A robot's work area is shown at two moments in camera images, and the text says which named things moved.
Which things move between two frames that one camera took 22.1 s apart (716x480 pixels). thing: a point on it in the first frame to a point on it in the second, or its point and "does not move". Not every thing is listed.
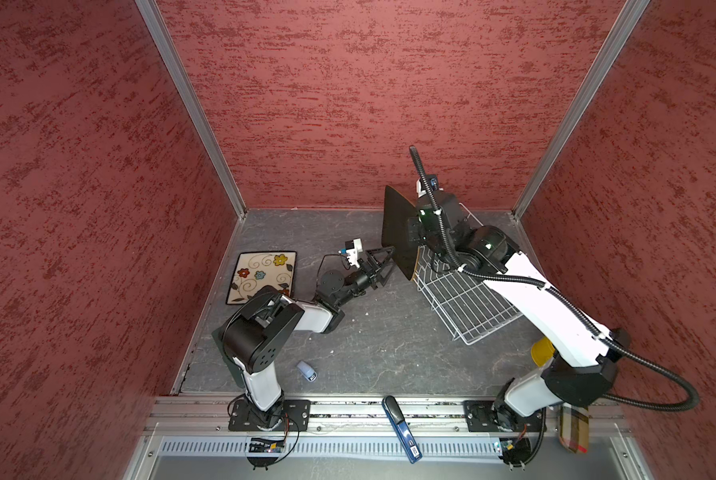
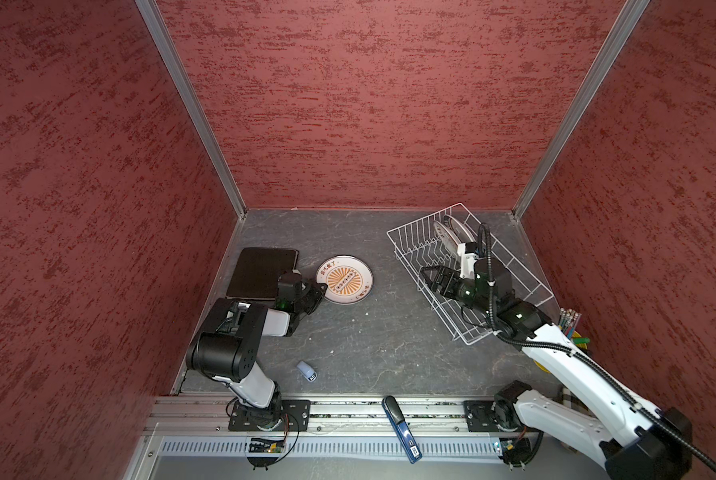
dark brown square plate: x=396 y=214 to x=258 y=272
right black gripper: x=413 y=230 to x=442 y=272
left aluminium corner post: x=194 y=101 does not move
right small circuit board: x=515 y=451 does not move
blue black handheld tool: x=402 y=429 does not move
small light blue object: x=307 y=371 does not move
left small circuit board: x=266 y=447 does not move
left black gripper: x=372 y=269 to x=318 y=289
